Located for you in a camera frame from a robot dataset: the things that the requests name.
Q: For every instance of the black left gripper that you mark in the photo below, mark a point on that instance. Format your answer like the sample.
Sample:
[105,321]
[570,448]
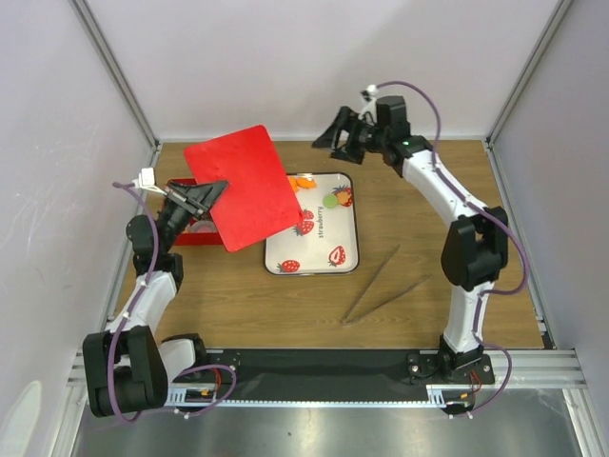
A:
[203,198]

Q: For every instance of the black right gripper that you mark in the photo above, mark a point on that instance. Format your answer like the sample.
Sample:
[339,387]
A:
[329,137]

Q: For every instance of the red box lid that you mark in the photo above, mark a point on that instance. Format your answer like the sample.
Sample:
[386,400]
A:
[259,200]

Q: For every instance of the metal tongs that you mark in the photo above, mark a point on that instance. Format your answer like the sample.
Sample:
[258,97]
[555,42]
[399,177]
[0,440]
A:
[381,290]

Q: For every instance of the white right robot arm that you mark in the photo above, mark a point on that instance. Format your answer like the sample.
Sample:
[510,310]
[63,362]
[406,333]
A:
[475,249]

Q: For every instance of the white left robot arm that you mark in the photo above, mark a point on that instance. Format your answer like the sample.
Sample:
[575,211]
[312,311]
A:
[127,372]

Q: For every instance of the red compartment cookie box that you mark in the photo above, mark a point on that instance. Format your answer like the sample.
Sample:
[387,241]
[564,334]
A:
[189,237]

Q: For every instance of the orange fish shaped cookie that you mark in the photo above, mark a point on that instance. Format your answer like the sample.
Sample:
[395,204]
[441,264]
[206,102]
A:
[304,183]

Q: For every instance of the green round cookie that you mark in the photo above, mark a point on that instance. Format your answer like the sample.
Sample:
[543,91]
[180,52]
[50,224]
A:
[330,201]

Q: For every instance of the white strawberry print tray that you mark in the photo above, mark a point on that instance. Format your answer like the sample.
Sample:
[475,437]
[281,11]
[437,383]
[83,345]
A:
[325,241]

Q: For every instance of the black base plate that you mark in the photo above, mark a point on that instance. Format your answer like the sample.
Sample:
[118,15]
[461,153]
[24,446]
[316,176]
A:
[342,375]

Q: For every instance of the white slotted cable duct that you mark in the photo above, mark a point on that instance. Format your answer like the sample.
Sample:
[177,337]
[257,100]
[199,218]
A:
[177,397]

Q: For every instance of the aluminium frame rail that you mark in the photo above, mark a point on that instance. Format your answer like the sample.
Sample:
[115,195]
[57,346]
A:
[531,368]

